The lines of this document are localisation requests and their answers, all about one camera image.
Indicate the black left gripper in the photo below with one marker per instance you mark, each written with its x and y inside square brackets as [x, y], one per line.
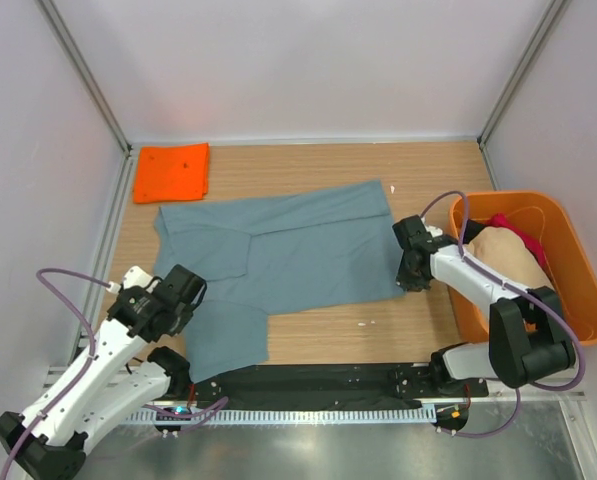
[187, 314]

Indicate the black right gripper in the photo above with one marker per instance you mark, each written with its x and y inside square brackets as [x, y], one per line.
[409, 283]

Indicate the blue grey t shirt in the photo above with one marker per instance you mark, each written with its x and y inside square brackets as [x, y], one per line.
[275, 255]

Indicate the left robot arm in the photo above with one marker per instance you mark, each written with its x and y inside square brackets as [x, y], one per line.
[52, 437]

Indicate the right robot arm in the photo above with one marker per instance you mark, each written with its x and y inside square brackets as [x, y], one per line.
[528, 338]

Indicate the black garment in basket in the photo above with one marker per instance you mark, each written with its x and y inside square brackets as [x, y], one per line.
[472, 230]

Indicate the beige t shirt in basket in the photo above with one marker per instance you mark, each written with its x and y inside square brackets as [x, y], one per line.
[503, 251]

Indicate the red t shirt in basket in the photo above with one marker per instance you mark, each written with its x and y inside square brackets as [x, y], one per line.
[531, 243]

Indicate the folded orange t shirt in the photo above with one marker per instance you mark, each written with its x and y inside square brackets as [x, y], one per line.
[172, 174]

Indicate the orange plastic basket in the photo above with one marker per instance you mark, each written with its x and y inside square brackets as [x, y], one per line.
[567, 265]

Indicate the white slotted cable duct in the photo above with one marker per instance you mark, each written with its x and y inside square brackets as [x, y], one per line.
[148, 417]

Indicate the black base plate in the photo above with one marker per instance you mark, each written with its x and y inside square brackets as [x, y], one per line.
[334, 387]

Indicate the aluminium frame rail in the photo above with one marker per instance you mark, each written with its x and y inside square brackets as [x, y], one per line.
[58, 375]

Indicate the left aluminium corner post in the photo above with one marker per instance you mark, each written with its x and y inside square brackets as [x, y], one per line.
[63, 35]

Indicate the aluminium corner post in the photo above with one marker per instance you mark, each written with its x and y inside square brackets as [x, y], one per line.
[63, 35]
[537, 41]

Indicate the right aluminium corner post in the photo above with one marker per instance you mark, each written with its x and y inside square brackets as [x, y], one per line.
[537, 41]

